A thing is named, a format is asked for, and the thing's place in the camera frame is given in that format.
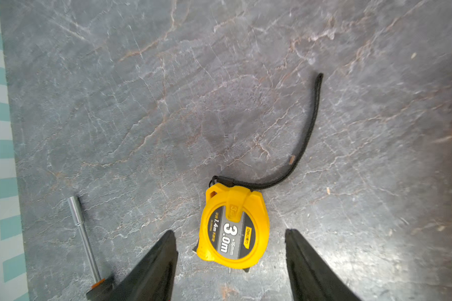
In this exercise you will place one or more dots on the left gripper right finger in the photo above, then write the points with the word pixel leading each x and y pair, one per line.
pixel 310 277

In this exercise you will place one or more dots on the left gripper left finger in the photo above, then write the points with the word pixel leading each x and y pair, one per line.
pixel 153 277

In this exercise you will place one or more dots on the yellow tape measure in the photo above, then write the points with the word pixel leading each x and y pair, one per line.
pixel 234 228

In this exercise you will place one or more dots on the screwdriver with orange collar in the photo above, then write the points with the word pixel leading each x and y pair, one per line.
pixel 102 287

